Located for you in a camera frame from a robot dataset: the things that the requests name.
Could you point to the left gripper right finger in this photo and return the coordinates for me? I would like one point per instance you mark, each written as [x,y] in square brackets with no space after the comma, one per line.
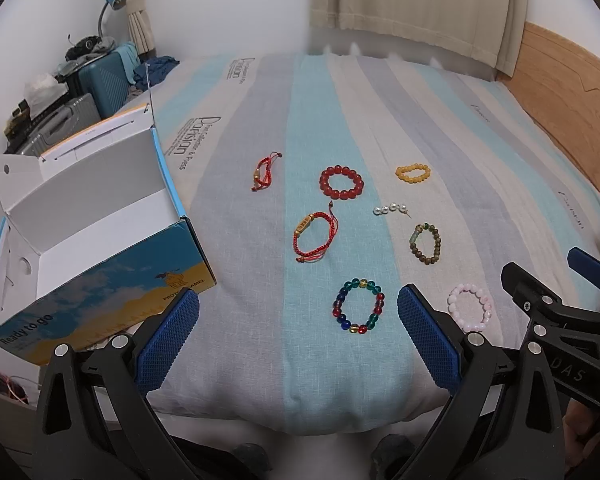
[502,419]

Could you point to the tied beige curtain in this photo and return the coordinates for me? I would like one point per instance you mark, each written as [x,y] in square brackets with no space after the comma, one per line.
[140,28]

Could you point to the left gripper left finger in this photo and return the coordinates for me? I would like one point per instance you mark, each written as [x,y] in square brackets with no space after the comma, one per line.
[93,419]

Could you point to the striped bed sheet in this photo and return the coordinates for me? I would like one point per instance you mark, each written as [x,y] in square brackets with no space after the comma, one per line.
[279,162]

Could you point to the person's right hand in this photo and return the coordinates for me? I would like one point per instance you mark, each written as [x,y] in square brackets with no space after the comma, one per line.
[577,423]

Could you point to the white plastic bag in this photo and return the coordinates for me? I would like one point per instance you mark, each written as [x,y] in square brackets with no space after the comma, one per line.
[42,91]

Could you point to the teal suitcase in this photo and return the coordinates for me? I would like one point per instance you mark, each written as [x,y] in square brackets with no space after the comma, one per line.
[107,77]

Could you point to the blue desk lamp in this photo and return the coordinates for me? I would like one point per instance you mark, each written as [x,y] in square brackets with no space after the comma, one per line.
[112,5]

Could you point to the white pearl earrings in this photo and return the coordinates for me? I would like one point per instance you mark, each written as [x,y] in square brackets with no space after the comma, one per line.
[393,208]

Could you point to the grey suitcase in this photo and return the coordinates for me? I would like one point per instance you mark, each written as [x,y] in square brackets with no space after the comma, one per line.
[75,116]

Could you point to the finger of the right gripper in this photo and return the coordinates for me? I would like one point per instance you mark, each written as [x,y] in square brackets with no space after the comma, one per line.
[544,307]
[585,265]

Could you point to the open blue cardboard box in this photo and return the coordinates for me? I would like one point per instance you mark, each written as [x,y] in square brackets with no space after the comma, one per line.
[94,238]

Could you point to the dark blue clothes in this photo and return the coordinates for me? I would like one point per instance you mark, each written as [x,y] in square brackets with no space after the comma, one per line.
[153,71]

